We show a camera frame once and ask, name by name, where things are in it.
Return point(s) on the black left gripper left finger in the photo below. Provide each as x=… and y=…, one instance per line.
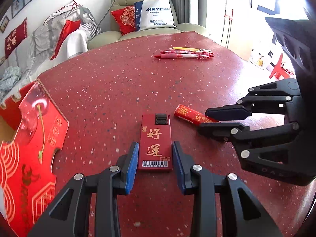
x=68, y=213

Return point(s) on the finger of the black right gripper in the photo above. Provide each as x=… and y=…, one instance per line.
x=271, y=98
x=224, y=131

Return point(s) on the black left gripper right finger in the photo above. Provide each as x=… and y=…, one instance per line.
x=241, y=212

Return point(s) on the red gold slim lighter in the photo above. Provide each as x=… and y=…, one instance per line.
x=192, y=115

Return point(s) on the red lighter box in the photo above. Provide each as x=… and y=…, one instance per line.
x=155, y=152

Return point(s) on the red plastic chair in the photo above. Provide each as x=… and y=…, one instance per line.
x=279, y=70

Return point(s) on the red marker pen back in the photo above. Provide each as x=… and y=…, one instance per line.
x=187, y=52

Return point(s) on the red marker pen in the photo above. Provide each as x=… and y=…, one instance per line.
x=174, y=56
x=187, y=52

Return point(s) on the red marker pen front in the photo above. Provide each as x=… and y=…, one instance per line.
x=174, y=56

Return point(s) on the red cardboard fruit box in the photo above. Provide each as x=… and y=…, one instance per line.
x=33, y=129

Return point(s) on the yellow pen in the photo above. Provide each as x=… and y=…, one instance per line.
x=199, y=50

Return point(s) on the white blue printed bag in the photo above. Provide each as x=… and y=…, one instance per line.
x=151, y=14

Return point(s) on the red embroidered cushion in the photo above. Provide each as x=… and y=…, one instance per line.
x=125, y=18

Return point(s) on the grey crumpled blanket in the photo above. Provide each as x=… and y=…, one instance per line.
x=11, y=77

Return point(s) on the beige armchair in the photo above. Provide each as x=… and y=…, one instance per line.
x=114, y=35

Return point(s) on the grey striped sofa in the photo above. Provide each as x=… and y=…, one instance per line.
x=40, y=44

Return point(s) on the red sofa pillow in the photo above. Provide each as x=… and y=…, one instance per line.
x=69, y=27

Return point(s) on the dark red text cushion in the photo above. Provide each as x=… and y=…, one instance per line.
x=15, y=38

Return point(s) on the framed wall picture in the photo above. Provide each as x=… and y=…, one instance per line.
x=4, y=24

